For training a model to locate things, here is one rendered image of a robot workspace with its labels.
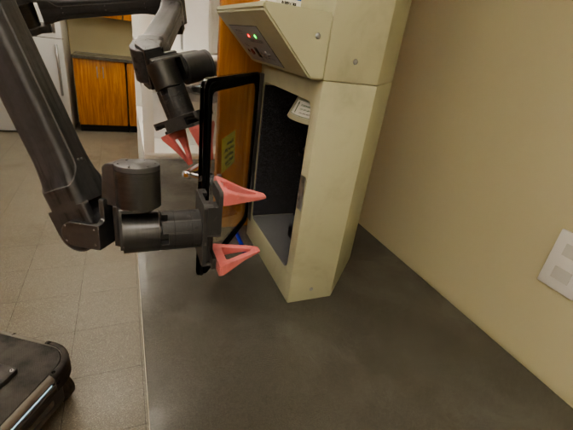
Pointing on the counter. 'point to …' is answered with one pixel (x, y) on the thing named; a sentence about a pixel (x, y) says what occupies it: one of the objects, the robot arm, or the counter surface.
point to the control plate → (256, 43)
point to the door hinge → (256, 139)
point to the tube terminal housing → (336, 142)
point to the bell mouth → (300, 111)
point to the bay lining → (278, 153)
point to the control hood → (286, 33)
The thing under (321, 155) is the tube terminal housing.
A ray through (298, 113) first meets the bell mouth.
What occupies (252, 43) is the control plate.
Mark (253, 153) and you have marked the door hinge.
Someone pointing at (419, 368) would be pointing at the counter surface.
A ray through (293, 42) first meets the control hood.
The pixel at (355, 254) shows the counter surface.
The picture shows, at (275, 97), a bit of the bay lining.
